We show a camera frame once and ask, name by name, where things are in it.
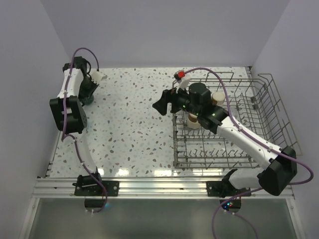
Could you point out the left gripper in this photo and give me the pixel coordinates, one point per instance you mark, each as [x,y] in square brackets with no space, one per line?
[84,94]

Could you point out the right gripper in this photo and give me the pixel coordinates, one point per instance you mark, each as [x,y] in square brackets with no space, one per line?
[169,96]

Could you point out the dark teal mug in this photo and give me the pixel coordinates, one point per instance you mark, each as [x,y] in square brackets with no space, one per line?
[87,101]

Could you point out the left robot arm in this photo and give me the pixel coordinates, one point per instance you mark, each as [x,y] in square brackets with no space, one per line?
[70,118]

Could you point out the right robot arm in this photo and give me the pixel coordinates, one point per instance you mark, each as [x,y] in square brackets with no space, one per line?
[277,166]

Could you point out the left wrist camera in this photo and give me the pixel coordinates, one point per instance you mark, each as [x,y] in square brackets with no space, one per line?
[98,76]

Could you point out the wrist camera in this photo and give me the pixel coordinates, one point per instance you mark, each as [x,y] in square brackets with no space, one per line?
[182,79]
[98,76]

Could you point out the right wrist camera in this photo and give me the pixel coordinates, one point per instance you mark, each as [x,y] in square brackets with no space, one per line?
[182,79]

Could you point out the grey wire dish rack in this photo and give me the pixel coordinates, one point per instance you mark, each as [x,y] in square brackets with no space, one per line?
[254,102]

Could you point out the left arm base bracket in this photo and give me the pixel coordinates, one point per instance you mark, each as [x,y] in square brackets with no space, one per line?
[112,188]

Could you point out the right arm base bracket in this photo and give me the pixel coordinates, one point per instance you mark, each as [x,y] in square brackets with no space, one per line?
[214,189]

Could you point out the aluminium mounting rail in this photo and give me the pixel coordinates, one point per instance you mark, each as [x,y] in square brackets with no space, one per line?
[132,188]

